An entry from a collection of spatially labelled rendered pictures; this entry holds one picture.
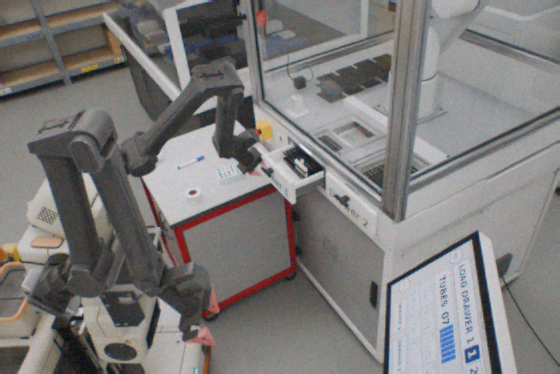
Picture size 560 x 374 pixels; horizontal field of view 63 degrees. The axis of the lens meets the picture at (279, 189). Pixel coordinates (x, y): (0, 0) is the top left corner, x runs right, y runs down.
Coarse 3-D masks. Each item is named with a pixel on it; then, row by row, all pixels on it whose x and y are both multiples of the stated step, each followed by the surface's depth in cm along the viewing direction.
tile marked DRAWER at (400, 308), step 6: (402, 300) 118; (396, 306) 119; (402, 306) 116; (396, 312) 117; (402, 312) 115; (396, 318) 116; (402, 318) 114; (396, 324) 114; (402, 324) 112; (396, 330) 113; (402, 330) 111
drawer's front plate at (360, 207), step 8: (328, 176) 174; (328, 184) 177; (336, 184) 171; (328, 192) 180; (336, 192) 174; (344, 192) 168; (352, 192) 165; (336, 200) 177; (352, 200) 165; (360, 200) 162; (344, 208) 173; (352, 208) 167; (360, 208) 162; (368, 208) 158; (352, 216) 169; (360, 216) 164; (368, 216) 159; (376, 216) 157; (360, 224) 166; (368, 224) 161; (376, 224) 159; (368, 232) 163
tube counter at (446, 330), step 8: (448, 312) 102; (440, 320) 102; (448, 320) 100; (440, 328) 101; (448, 328) 99; (440, 336) 99; (448, 336) 97; (440, 344) 98; (448, 344) 96; (440, 352) 97; (448, 352) 95; (440, 360) 95; (448, 360) 94; (456, 360) 92; (440, 368) 94; (448, 368) 92; (456, 368) 91
